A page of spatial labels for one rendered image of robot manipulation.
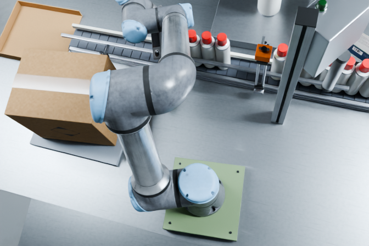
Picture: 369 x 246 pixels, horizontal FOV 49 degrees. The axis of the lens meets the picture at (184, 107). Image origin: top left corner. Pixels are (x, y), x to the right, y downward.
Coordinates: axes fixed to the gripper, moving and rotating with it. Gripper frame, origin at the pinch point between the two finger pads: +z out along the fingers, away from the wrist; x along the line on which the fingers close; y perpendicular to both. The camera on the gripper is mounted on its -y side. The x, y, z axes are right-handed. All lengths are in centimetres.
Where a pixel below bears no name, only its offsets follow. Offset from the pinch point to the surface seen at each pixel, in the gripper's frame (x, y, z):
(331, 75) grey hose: -55, -11, 3
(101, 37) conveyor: 34.7, 2.4, -13.7
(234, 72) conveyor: -13.8, -1.9, 14.2
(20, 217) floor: 124, -76, 36
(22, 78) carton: 31, -29, -39
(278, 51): -35.6, -0.4, 4.4
